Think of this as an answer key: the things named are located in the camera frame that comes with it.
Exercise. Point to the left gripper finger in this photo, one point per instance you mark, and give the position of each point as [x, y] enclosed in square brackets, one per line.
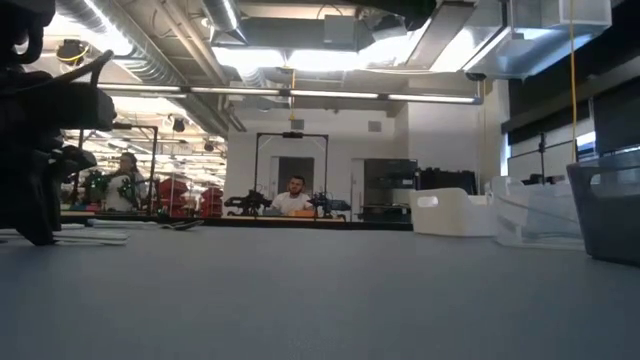
[41, 205]
[10, 195]

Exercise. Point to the black storage crates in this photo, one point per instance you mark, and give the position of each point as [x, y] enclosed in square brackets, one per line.
[445, 180]

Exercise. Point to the black background robot arm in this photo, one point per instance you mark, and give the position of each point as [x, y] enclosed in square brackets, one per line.
[325, 202]
[247, 202]

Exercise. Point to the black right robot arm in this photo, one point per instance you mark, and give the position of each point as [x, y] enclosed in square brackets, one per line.
[400, 10]

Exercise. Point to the grey blue table mat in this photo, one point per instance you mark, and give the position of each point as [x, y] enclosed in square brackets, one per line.
[320, 310]

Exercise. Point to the seated person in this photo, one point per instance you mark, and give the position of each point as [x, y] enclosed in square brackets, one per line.
[292, 202]

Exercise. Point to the black pole stand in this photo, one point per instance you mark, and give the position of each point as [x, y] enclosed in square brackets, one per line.
[542, 155]

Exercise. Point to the clear plastic bin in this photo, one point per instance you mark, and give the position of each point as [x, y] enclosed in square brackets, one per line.
[540, 220]

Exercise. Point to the wooden background table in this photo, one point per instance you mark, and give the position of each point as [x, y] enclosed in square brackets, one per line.
[240, 218]

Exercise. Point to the red tool chest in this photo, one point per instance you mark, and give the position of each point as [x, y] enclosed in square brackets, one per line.
[212, 202]
[172, 195]

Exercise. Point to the black robot station frame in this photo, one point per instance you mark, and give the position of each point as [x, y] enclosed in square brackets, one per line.
[292, 134]
[135, 125]

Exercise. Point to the standing person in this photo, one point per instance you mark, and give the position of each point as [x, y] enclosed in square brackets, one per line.
[120, 192]

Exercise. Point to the long ceiling light strip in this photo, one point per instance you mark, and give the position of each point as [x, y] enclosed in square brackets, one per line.
[332, 94]

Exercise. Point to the white plastic bin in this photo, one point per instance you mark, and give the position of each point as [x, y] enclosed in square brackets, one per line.
[450, 220]

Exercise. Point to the black table frame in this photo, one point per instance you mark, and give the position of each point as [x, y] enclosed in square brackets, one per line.
[300, 225]

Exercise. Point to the silver spiral air duct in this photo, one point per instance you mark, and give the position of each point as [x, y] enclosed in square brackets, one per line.
[222, 17]

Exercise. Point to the grey plastic bin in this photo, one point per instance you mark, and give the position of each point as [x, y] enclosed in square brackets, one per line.
[610, 225]

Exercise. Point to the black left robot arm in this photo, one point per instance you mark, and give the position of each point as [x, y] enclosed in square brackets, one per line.
[30, 10]

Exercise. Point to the black cabinet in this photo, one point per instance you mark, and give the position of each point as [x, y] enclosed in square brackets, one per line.
[390, 175]

